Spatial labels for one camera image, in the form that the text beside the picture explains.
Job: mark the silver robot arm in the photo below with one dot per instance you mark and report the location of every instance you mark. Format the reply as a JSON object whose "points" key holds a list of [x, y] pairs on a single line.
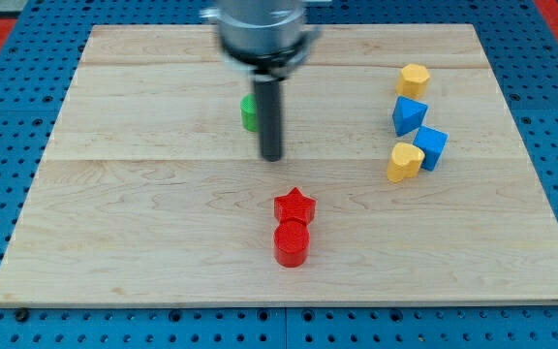
{"points": [[264, 38]]}

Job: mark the red star block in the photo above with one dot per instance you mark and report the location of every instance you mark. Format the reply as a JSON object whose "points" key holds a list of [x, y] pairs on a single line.
{"points": [[294, 206]]}

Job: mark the red cylinder block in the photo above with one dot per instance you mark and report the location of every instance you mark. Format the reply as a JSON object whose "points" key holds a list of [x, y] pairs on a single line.
{"points": [[291, 243]]}

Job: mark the green cylinder block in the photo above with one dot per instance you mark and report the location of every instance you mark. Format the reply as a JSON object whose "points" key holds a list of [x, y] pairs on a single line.
{"points": [[248, 113]]}

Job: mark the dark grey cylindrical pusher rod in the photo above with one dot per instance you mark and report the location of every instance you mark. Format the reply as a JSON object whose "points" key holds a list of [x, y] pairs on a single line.
{"points": [[268, 99]]}

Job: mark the yellow heart block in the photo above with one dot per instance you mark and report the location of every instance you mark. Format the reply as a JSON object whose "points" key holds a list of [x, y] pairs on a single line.
{"points": [[404, 162]]}

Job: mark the light wooden board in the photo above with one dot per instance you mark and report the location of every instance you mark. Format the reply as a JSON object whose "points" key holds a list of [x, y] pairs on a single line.
{"points": [[151, 194]]}

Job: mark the blue triangle block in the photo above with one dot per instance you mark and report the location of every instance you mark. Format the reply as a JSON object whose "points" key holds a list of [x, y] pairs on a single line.
{"points": [[408, 115]]}

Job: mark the blue cube block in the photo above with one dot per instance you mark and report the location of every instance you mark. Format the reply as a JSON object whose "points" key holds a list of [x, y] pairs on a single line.
{"points": [[432, 143]]}

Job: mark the yellow hexagon block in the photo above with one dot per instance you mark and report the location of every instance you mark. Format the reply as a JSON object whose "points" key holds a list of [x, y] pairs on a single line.
{"points": [[412, 81]]}

